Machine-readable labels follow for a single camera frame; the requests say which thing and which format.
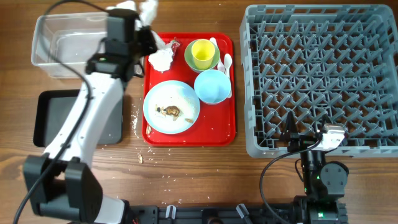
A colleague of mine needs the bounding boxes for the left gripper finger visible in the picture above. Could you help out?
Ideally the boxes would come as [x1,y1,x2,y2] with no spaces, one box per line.
[134,57,145,78]
[137,26,158,57]

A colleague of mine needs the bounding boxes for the small white napkin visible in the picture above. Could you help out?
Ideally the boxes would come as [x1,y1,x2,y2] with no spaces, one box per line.
[148,48,174,72]

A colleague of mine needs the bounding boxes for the red snack wrapper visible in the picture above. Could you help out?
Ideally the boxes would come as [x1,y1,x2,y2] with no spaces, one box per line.
[170,37,181,58]

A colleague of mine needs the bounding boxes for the green bowl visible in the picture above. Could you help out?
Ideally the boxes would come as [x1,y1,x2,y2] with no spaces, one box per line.
[184,39,216,73]

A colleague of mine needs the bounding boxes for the yellow cup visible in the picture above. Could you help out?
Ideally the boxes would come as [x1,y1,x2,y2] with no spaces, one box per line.
[192,39,215,70]

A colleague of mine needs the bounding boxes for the light blue bowl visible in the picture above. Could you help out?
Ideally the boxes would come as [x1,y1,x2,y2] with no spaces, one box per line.
[194,70,232,105]

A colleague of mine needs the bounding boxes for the large white napkin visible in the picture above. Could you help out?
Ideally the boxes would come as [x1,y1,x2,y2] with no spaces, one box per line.
[116,0,166,50]

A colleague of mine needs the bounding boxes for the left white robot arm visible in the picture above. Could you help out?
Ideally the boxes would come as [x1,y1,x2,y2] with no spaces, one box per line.
[23,7,157,223]

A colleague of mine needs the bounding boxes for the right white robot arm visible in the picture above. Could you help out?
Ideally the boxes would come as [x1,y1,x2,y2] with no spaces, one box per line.
[279,111,349,223]

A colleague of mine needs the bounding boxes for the clear plastic waste bin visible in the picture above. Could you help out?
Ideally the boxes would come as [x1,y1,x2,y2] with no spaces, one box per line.
[31,11,108,78]

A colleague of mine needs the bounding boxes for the grey dishwasher rack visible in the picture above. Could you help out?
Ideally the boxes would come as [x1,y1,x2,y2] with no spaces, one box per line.
[239,4,397,158]

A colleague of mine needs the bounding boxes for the light blue plate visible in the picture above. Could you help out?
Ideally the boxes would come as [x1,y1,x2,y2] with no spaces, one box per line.
[143,80,200,134]

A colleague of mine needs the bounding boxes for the red serving tray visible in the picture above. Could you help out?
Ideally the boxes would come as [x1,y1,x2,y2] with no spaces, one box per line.
[142,32,236,147]

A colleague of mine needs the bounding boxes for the white plastic fork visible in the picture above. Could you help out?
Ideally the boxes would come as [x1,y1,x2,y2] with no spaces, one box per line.
[210,37,226,73]

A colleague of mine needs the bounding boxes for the black rectangular tray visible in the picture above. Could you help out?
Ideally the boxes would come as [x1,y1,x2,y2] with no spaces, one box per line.
[33,90,123,147]

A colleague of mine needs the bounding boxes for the food crumb on table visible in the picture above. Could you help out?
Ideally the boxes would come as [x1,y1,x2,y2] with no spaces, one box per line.
[138,154,144,164]

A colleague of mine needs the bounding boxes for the white plastic spoon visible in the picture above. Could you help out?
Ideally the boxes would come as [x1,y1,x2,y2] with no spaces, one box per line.
[224,54,233,84]

